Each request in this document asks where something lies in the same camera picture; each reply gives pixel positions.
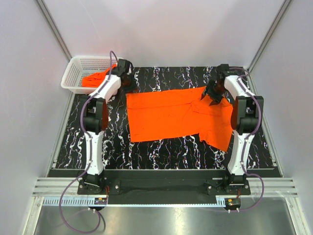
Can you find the white plastic basket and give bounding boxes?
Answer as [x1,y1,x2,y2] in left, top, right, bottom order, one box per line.
[61,56,110,94]

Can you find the aluminium frame rail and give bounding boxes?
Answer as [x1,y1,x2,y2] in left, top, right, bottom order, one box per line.
[32,178,297,207]

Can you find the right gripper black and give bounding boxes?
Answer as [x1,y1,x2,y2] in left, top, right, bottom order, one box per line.
[201,79,226,106]

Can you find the right connector box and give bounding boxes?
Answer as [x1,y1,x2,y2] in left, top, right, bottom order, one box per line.
[225,198,241,207]

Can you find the connector box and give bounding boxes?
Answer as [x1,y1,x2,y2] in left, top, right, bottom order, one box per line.
[225,198,241,207]
[94,197,108,205]

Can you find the left connector box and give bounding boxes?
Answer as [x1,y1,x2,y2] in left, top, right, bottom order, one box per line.
[94,197,108,205]

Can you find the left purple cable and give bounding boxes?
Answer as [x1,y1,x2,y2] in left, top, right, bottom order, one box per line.
[58,50,118,232]

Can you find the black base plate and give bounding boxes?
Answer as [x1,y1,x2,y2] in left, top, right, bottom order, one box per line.
[78,169,251,206]

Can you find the purple cable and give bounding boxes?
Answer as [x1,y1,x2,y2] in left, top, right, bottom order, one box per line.
[202,67,266,213]
[58,50,118,232]

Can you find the orange t shirt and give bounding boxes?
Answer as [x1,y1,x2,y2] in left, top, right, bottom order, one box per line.
[126,87,233,151]

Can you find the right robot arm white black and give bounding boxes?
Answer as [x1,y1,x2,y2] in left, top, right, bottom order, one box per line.
[201,71,264,194]

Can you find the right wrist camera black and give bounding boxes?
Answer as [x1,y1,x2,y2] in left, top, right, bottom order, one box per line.
[216,64,230,80]

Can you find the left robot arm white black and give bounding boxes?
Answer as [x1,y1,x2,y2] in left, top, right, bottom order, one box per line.
[79,72,137,194]

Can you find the orange t shirts in basket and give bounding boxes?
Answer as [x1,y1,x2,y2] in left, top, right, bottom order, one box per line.
[82,69,110,88]

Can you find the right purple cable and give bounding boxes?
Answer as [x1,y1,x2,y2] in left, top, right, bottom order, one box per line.
[202,67,266,213]

